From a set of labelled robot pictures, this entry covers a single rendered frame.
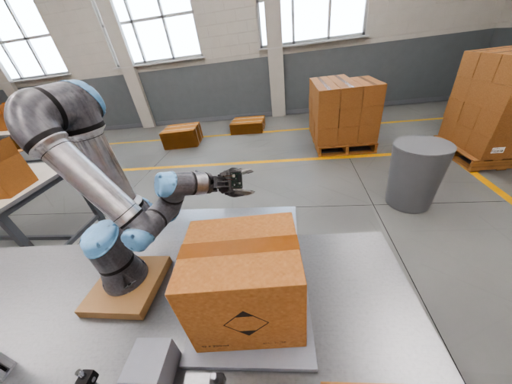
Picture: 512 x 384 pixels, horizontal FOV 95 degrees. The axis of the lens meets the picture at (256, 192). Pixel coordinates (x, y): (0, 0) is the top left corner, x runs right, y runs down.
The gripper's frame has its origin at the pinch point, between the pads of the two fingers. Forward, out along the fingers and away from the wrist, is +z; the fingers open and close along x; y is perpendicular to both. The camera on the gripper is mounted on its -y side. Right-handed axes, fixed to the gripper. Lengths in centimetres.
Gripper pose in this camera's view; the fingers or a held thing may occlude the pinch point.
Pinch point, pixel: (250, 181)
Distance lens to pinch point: 91.6
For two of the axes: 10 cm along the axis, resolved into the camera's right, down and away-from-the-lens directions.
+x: -0.7, -10.0, 0.1
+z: 7.9, -0.5, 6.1
